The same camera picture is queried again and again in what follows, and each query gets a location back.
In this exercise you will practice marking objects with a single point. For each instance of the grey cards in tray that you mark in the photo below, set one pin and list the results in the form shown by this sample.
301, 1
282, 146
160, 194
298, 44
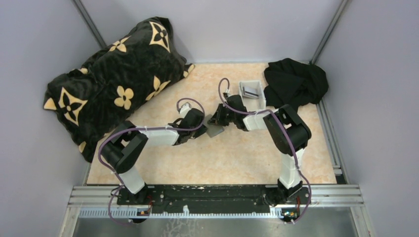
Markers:
250, 92

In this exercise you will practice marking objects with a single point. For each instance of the aluminium frame rail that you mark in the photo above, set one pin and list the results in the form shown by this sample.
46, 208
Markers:
319, 195

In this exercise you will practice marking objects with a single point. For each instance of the white plastic card tray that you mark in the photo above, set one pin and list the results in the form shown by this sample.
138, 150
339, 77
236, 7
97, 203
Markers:
249, 103

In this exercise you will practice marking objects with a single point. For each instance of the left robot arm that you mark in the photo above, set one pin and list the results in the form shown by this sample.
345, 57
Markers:
126, 144

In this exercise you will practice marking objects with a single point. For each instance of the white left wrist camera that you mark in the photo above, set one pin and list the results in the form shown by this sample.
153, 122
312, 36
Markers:
184, 109

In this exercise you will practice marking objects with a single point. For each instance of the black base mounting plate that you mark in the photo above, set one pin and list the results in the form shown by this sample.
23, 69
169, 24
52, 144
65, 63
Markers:
206, 199

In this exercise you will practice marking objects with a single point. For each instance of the black floral pillow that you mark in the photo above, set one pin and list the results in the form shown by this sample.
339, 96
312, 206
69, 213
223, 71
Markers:
115, 81

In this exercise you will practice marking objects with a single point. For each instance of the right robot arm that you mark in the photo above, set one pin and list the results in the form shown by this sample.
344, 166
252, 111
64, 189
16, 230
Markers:
288, 131

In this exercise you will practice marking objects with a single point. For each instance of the white cable duct strip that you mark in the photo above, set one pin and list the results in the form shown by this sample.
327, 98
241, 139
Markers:
133, 213

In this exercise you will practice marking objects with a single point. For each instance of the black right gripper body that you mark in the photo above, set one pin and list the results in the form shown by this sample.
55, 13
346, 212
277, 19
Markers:
228, 117

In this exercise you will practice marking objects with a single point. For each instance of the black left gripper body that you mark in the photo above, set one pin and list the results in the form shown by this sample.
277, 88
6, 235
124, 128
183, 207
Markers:
196, 133

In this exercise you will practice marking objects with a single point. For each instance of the black crumpled cloth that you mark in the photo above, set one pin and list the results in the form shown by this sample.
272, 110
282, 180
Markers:
293, 83

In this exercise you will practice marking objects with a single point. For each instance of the grey card holder wallet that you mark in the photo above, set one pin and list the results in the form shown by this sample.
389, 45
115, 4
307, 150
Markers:
212, 130

